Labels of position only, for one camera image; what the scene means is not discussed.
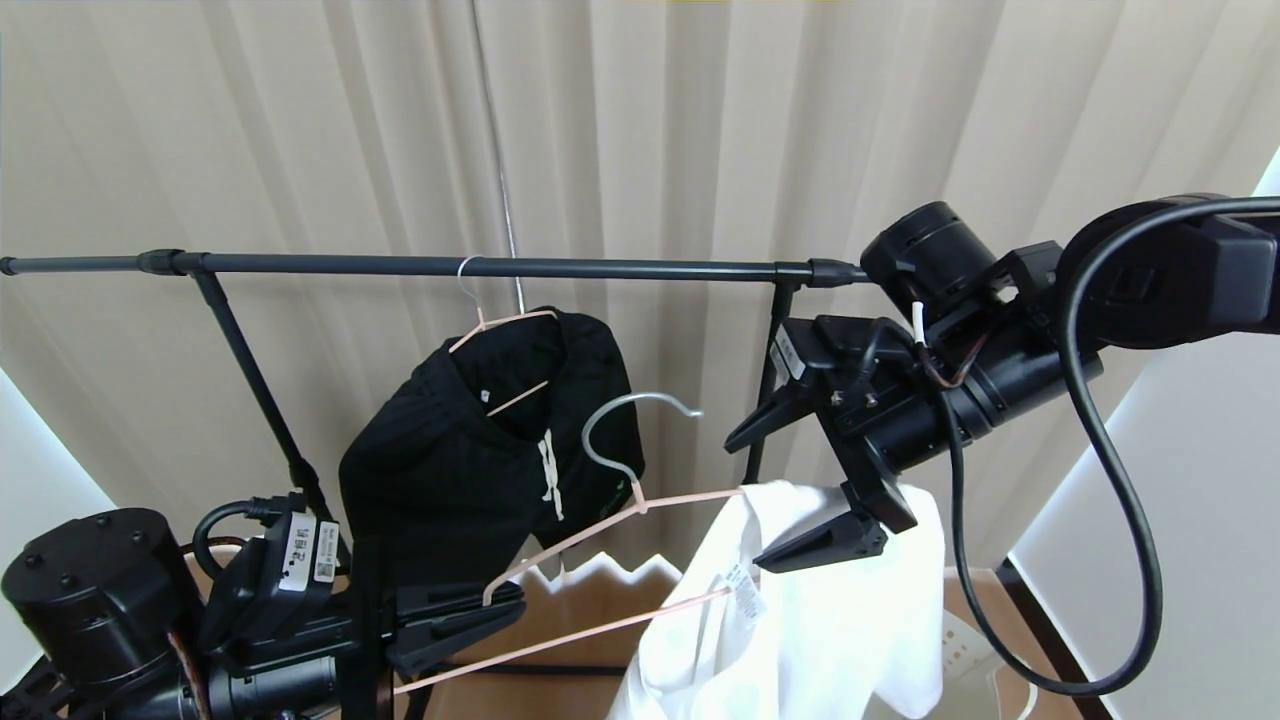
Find pink clothes hanger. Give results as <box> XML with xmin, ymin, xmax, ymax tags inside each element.
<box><xmin>448</xmin><ymin>256</ymin><xmax>559</xmax><ymax>419</ymax></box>
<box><xmin>393</xmin><ymin>392</ymin><xmax>766</xmax><ymax>696</ymax></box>

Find black shorts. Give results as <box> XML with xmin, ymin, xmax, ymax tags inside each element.
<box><xmin>338</xmin><ymin>307</ymin><xmax>646</xmax><ymax>591</ymax></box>

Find black clothes rack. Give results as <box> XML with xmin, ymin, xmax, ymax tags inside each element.
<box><xmin>0</xmin><ymin>250</ymin><xmax>871</xmax><ymax>720</ymax></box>

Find white garment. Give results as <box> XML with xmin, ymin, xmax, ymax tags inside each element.
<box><xmin>608</xmin><ymin>480</ymin><xmax>946</xmax><ymax>720</ymax></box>

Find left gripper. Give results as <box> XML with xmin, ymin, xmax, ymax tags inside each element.
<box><xmin>212</xmin><ymin>540</ymin><xmax>528</xmax><ymax>720</ymax></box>

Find beige curtain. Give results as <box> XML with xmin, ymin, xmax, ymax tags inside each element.
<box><xmin>0</xmin><ymin>0</ymin><xmax>1280</xmax><ymax>591</ymax></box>

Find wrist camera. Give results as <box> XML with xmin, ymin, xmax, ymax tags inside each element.
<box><xmin>192</xmin><ymin>495</ymin><xmax>343</xmax><ymax>656</ymax></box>
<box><xmin>770</xmin><ymin>315</ymin><xmax>916</xmax><ymax>413</ymax></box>

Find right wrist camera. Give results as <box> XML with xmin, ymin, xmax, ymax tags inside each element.
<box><xmin>770</xmin><ymin>315</ymin><xmax>916</xmax><ymax>413</ymax></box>

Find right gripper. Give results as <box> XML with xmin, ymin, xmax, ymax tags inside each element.
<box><xmin>725</xmin><ymin>375</ymin><xmax>1003</xmax><ymax>574</ymax></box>

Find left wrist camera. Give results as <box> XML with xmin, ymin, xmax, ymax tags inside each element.
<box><xmin>192</xmin><ymin>495</ymin><xmax>343</xmax><ymax>656</ymax></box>

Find white laundry basket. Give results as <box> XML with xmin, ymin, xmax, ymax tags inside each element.
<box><xmin>940</xmin><ymin>568</ymin><xmax>1041</xmax><ymax>720</ymax></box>

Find black cable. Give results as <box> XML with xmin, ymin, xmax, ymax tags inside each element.
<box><xmin>865</xmin><ymin>195</ymin><xmax>1280</xmax><ymax>698</ymax></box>

